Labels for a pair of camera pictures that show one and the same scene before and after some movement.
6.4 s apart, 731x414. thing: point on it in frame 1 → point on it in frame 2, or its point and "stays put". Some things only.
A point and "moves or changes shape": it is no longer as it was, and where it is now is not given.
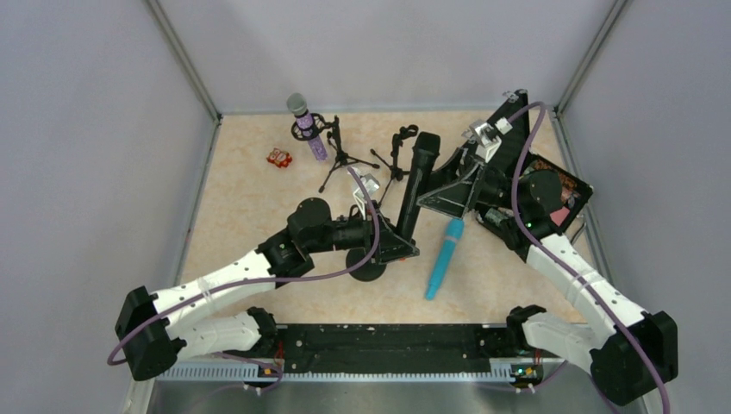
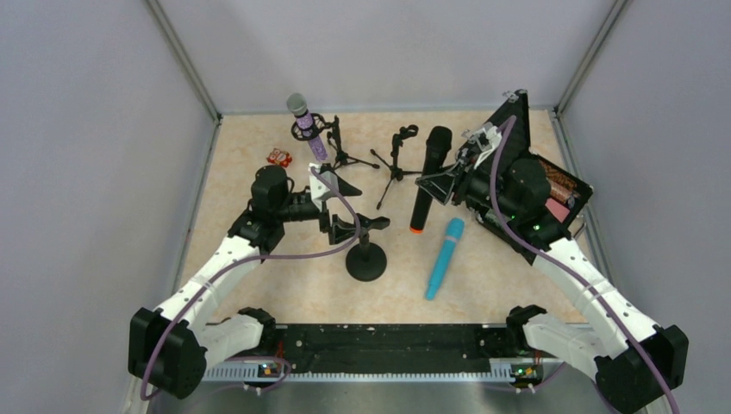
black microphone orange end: [426, 150] moves or changes shape
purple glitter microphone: [297, 104] stays put
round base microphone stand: [366, 272] stays put
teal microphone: [454, 231] stays put
